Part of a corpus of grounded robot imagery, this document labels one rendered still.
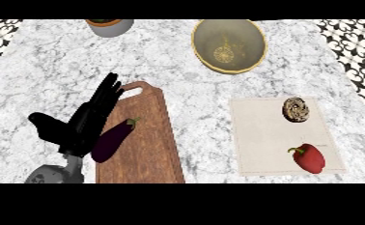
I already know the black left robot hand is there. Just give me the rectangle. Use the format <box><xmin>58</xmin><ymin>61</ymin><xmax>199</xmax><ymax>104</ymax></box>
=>
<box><xmin>27</xmin><ymin>71</ymin><xmax>126</xmax><ymax>158</ymax></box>

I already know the olive bowl with yellow rim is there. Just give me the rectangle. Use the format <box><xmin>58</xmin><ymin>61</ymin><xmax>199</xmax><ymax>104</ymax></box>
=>
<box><xmin>191</xmin><ymin>19</ymin><xmax>270</xmax><ymax>75</ymax></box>

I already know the beige placemat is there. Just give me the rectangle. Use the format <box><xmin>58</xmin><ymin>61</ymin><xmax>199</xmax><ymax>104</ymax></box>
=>
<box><xmin>228</xmin><ymin>96</ymin><xmax>348</xmax><ymax>177</ymax></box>

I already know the red bell pepper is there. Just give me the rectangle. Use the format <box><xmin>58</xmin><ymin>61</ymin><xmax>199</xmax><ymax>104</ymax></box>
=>
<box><xmin>287</xmin><ymin>143</ymin><xmax>329</xmax><ymax>175</ymax></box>

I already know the dark purple eggplant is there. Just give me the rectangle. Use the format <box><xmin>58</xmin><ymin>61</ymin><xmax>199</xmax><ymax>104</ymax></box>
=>
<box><xmin>91</xmin><ymin>117</ymin><xmax>143</xmax><ymax>164</ymax></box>

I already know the brown wooden cutting board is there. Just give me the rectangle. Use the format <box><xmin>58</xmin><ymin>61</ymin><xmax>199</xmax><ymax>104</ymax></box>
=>
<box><xmin>95</xmin><ymin>80</ymin><xmax>187</xmax><ymax>184</ymax></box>

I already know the grey pot with orange rim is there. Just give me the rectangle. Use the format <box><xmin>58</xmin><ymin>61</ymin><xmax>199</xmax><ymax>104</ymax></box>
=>
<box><xmin>85</xmin><ymin>19</ymin><xmax>137</xmax><ymax>39</ymax></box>

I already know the brown speckled round bread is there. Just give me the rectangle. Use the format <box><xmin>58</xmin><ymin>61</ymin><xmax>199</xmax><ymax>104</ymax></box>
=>
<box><xmin>281</xmin><ymin>97</ymin><xmax>311</xmax><ymax>124</ymax></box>

